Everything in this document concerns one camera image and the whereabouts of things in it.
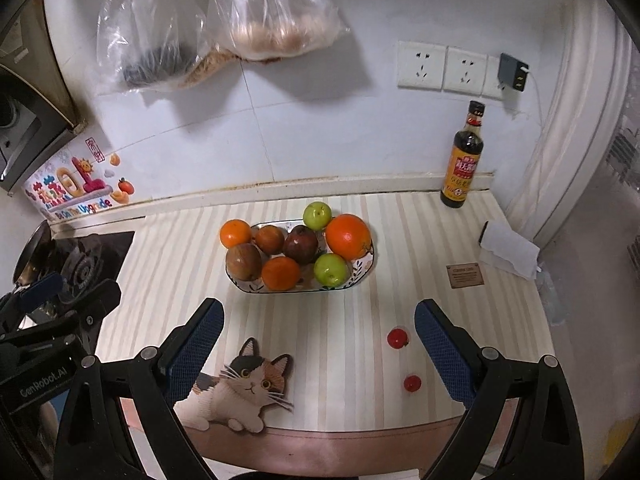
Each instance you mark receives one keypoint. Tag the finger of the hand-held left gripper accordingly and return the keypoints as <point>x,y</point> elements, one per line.
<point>40,290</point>
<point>95,300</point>

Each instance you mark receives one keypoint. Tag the small orange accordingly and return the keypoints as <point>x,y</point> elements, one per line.
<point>236,233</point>

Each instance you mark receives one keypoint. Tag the patterned ceramic plate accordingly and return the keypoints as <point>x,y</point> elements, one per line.
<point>305,282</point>

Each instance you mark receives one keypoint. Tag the plastic bag with eggs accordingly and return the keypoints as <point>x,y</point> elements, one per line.
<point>275,20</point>

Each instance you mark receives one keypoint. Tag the dark soy sauce bottle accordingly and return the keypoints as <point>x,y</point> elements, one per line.
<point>462,165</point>

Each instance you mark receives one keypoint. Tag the orange slice wall sticker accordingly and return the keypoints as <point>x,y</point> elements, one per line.
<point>115,159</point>

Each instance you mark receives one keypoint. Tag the medium orange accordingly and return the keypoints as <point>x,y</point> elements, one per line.
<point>281,273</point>

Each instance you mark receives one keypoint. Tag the persimmon wall sticker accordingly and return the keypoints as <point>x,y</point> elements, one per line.
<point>125,185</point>

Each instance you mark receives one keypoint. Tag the black gas stove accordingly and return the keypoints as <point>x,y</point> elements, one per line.
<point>115,250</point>

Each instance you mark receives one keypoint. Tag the white crumpled paper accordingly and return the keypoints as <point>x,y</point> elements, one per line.
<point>510,250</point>

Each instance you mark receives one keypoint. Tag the large orange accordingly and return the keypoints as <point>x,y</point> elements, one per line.
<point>348,236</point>

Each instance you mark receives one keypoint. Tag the tan brown fruit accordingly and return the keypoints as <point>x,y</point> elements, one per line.
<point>243,261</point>

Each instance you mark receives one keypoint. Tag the colourful lettering wall sticker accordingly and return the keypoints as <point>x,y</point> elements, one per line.
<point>65,190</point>

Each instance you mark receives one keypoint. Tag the dark red brown fruit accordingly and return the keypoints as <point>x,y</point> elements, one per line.
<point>301,244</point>

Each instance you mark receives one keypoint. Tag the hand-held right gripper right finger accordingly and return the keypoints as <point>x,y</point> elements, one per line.
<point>442,355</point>

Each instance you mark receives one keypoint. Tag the dark frying pan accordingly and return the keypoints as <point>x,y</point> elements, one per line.
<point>32,250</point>

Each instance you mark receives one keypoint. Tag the orange brown fruit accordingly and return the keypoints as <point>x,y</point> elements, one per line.
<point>270,239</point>

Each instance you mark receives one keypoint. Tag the plastic bag with dark contents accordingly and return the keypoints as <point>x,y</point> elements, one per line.
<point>150,45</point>

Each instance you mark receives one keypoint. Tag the small red fruit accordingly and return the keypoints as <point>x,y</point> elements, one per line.
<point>412,383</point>
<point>398,337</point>

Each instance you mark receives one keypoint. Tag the red stamp wall sticker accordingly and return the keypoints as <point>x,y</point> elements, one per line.
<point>93,149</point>

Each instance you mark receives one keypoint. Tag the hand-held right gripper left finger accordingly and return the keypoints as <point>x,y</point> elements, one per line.
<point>195,350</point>

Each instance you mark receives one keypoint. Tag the patterned frosted window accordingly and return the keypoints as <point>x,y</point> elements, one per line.
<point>622,160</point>

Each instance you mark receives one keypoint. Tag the black plug adapter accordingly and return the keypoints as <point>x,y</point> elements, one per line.
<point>512,72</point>

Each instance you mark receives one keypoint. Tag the white wall socket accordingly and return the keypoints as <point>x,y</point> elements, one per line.
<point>465,72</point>
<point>421,66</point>
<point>491,85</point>

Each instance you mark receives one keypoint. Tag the green apple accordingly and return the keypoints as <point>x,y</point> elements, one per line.
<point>330,270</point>
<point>316,215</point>

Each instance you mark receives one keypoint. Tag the black range hood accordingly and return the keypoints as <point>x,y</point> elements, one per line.
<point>30,125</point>

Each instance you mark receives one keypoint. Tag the small brown card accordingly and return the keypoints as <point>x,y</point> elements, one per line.
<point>465,275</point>

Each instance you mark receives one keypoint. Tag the striped cat print table mat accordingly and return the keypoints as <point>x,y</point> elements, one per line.
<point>350,320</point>

